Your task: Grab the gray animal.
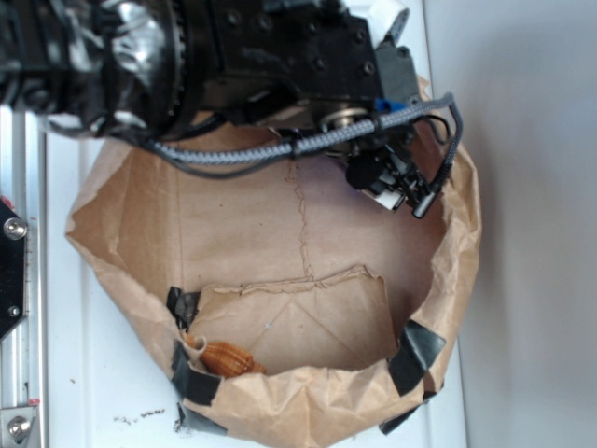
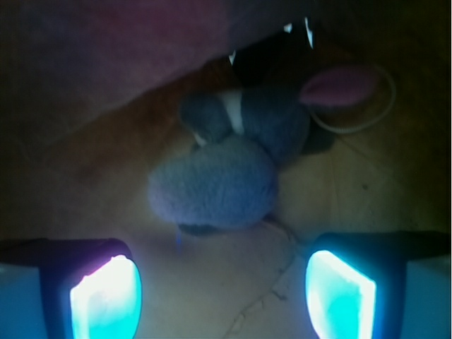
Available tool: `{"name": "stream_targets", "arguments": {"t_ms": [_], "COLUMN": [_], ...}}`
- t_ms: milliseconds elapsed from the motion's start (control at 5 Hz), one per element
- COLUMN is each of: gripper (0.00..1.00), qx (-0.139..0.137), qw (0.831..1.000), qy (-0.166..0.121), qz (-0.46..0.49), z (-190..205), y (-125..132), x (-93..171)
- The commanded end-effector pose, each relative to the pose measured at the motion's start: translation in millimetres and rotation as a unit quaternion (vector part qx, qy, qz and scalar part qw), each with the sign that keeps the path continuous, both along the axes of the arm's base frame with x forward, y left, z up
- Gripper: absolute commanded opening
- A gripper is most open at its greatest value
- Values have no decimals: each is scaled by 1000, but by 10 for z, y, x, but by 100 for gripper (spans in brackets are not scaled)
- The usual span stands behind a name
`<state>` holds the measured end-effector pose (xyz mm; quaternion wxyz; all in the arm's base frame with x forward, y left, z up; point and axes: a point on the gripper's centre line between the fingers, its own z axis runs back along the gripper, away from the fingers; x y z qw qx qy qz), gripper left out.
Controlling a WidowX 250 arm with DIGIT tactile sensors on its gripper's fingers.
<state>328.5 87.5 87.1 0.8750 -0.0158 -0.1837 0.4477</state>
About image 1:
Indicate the orange ridged shell toy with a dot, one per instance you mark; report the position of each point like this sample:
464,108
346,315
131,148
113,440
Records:
228,360

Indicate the metal corner bracket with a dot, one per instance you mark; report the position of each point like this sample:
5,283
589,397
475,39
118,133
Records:
20,427

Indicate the aluminium frame rail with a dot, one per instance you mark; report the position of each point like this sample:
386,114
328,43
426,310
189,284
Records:
23,322

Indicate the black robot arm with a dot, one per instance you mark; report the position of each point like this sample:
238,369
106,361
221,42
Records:
174,70

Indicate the black octagonal mount plate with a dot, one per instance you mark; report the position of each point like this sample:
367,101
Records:
12,269

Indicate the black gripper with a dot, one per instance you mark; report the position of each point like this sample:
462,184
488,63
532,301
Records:
303,64

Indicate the brown paper bag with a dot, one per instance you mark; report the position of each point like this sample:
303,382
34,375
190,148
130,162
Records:
353,309

